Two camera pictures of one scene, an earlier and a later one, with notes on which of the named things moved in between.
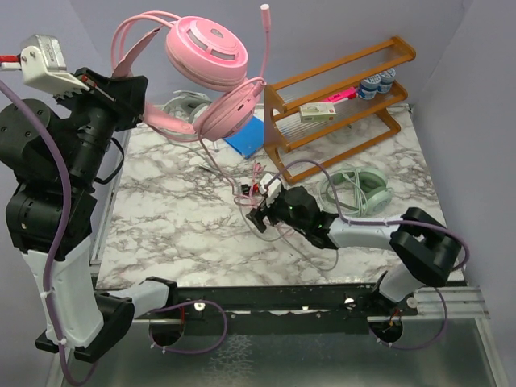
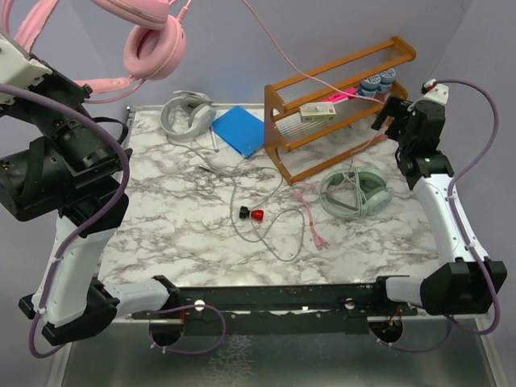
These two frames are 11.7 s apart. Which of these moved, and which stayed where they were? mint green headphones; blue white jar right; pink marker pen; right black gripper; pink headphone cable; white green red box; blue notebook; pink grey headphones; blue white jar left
Moved: pink grey headphones; pink headphone cable; right black gripper
Stayed: blue notebook; blue white jar left; white green red box; blue white jar right; mint green headphones; pink marker pen
